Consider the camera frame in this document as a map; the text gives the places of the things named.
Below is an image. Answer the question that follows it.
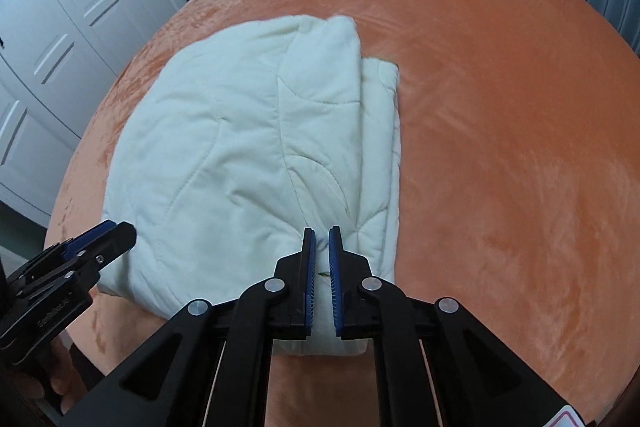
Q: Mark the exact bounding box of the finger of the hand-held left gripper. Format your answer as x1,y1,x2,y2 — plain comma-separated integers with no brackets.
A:
12,222,138,299
20,220,119,281

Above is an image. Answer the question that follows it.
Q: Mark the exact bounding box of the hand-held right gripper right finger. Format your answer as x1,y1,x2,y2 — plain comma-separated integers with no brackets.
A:
328,226,581,427

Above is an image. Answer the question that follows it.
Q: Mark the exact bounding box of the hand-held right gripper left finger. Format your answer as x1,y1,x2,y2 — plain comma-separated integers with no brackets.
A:
62,227,317,427

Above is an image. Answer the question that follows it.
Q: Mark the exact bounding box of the cream quilted jacket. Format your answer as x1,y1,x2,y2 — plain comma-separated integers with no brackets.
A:
97,14,401,358

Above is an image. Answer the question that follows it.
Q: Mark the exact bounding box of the person's left hand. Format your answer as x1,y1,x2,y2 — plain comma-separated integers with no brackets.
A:
12,339,76,414

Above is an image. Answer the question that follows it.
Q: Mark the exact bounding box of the orange plush blanket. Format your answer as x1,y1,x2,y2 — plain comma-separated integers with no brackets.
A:
42,0,640,427

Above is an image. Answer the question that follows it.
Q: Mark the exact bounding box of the white wardrobe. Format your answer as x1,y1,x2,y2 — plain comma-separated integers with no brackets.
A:
0,0,201,228

